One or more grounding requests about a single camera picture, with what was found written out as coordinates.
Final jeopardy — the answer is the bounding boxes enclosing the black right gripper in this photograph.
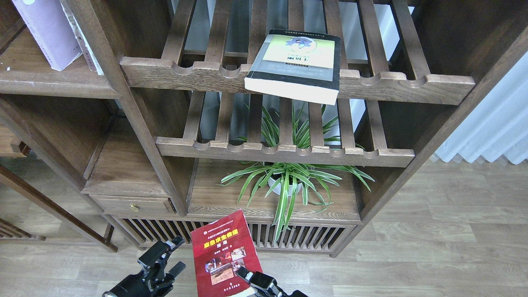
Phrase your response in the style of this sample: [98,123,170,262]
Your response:
[236,267,308,297]

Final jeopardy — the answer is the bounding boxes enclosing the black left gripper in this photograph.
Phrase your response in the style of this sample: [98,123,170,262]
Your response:
[102,236,186,297]

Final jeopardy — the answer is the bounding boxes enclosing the red cover book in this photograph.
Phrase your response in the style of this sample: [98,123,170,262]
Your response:
[191,210,262,297]

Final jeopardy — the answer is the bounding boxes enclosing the white and purple book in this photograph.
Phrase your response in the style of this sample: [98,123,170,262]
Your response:
[13,0,82,71]

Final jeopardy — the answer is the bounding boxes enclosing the upright books on left shelf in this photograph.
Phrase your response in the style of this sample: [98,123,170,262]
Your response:
[60,0,104,75]

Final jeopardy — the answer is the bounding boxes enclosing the white plant pot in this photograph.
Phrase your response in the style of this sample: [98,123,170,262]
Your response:
[268,173,303,196]

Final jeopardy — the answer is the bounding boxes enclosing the green spider plant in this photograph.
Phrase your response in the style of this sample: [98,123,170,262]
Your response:
[217,105,375,242]

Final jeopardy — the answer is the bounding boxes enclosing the dark wooden bookshelf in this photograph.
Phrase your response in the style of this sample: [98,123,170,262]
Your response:
[1,0,527,257]

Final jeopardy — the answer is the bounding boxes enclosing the yellow and black book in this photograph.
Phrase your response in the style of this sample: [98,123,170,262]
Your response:
[244,29,341,105]

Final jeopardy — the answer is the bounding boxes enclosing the white curtain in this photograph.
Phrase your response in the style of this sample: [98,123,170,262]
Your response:
[432,54,528,164]

